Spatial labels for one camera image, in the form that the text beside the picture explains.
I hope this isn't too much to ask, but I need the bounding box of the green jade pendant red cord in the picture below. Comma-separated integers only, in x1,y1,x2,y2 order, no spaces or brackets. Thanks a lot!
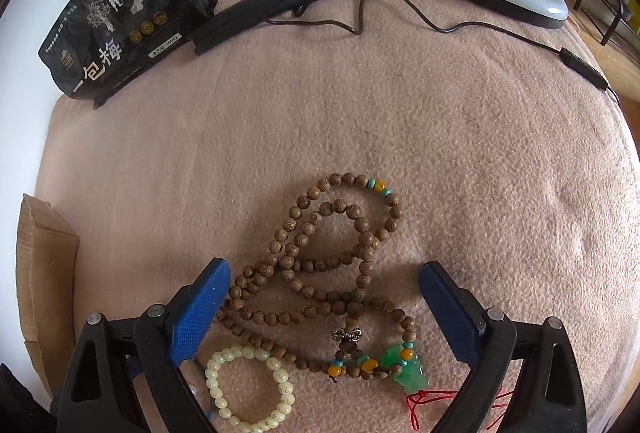
381,344,516,431

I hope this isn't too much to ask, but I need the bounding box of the black snack bag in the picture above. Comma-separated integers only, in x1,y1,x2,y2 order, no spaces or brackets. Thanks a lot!
38,0,219,110

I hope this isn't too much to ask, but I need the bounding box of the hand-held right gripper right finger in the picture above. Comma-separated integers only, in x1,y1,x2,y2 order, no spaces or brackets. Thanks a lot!
419,260,588,433

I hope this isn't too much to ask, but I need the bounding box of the black folded tripod stand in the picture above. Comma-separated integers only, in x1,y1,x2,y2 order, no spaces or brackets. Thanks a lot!
192,0,408,57

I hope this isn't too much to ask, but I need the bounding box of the cardboard box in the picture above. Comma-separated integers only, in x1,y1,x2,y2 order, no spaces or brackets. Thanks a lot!
15,194,81,396

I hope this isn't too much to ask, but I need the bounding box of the cream bead bracelet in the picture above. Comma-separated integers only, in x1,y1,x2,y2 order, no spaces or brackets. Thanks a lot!
205,347,296,433

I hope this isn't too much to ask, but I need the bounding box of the black cable with remote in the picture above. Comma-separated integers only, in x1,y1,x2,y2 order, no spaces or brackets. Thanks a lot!
262,0,621,106

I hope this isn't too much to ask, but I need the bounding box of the yellow box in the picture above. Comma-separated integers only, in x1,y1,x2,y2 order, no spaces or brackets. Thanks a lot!
607,0,640,36

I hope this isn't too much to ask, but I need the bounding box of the wooden bead necklace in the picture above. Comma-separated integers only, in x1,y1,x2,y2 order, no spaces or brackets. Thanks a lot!
216,172,418,384

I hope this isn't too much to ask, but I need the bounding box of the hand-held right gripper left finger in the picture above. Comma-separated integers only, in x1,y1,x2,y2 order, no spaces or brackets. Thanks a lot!
56,257,232,433

